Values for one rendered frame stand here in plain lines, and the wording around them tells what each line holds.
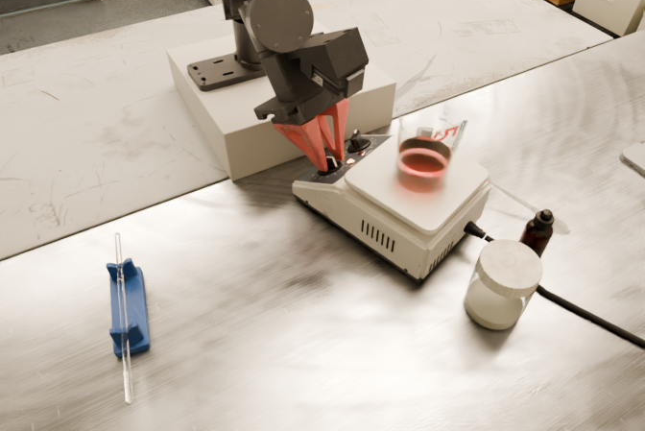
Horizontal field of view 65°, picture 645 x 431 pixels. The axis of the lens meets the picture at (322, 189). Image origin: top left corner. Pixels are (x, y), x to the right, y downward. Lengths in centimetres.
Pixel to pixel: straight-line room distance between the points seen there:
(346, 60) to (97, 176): 40
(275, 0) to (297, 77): 10
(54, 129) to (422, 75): 58
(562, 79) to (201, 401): 74
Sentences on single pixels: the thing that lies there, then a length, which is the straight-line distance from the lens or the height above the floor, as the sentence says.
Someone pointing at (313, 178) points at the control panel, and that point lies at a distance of 61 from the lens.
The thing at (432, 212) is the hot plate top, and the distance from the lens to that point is 52.
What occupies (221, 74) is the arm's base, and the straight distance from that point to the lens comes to 73.
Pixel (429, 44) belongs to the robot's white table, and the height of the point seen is 90.
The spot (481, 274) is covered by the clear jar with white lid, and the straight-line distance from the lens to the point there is 51.
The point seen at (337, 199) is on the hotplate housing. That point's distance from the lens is 57.
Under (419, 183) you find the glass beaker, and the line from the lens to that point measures 52.
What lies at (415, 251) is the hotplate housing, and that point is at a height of 95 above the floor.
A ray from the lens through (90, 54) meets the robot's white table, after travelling 101.
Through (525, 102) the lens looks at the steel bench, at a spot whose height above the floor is 90.
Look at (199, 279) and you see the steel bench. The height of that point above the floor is 90.
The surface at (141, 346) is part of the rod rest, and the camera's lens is 55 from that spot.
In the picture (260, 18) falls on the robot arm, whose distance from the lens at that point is 47.
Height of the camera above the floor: 137
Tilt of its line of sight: 46 degrees down
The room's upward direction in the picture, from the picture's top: straight up
